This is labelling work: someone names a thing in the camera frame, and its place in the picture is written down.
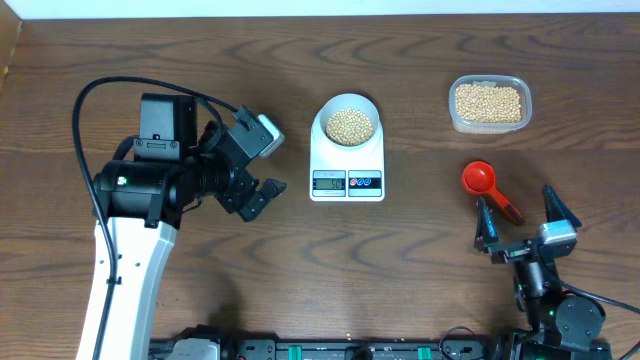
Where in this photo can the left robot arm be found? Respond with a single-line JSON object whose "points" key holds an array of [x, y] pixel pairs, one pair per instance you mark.
{"points": [[182, 154]]}

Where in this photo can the grey-green plastic bowl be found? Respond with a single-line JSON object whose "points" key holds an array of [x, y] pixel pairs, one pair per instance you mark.
{"points": [[344, 101]]}

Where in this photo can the red plastic scoop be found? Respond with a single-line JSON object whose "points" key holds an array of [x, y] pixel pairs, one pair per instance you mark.
{"points": [[479, 178]]}

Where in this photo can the white digital kitchen scale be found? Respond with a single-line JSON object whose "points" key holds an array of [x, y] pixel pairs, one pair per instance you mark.
{"points": [[346, 176]]}

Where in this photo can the clear plastic container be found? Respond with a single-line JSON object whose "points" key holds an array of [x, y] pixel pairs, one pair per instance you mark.
{"points": [[476, 128]]}

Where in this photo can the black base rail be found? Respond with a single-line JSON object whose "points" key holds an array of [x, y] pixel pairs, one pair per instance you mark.
{"points": [[203, 342]]}

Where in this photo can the soybeans in bowl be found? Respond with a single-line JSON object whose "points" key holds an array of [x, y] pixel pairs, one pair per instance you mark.
{"points": [[349, 127]]}

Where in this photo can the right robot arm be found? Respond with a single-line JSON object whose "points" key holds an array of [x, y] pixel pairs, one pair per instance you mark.
{"points": [[563, 324]]}

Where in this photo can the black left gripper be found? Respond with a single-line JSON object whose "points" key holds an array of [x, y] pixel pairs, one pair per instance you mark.
{"points": [[232, 195]]}

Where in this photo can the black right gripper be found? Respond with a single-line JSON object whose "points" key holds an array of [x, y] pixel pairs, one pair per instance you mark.
{"points": [[487, 240]]}

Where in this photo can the pile of soybeans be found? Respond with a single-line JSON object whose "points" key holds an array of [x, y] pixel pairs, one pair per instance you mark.
{"points": [[486, 104]]}

